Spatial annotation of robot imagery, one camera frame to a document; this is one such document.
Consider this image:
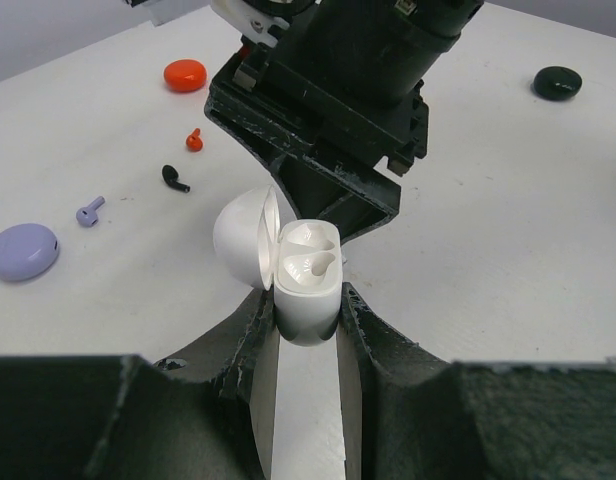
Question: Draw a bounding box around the black earbud rear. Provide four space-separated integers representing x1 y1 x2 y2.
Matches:
161 165 191 193

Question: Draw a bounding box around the purple earbud charging case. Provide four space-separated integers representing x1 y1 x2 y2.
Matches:
0 223 59 282

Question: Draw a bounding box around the black earbud charging case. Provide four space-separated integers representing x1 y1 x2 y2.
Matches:
532 66 583 102

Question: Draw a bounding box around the orange earbud charging case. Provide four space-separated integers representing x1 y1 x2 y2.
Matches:
163 59 207 93

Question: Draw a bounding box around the orange earbud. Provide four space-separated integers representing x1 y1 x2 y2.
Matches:
185 128 204 152

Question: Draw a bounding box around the purple earbud near case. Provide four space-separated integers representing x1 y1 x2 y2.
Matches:
75 196 105 228

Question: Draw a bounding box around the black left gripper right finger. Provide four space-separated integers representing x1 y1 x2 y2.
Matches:
336 284 616 479

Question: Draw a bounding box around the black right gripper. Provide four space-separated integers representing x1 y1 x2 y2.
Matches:
205 1 480 242

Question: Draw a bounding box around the white earbud charging case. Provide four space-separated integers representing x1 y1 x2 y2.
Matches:
213 186 343 347

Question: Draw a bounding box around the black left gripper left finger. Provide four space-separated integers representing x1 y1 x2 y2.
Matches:
0 290 280 479

